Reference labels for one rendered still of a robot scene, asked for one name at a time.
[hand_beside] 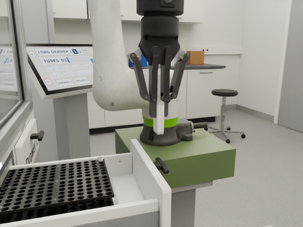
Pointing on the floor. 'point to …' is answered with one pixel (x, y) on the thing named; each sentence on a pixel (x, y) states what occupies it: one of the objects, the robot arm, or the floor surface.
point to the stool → (224, 114)
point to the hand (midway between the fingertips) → (158, 116)
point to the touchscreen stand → (72, 126)
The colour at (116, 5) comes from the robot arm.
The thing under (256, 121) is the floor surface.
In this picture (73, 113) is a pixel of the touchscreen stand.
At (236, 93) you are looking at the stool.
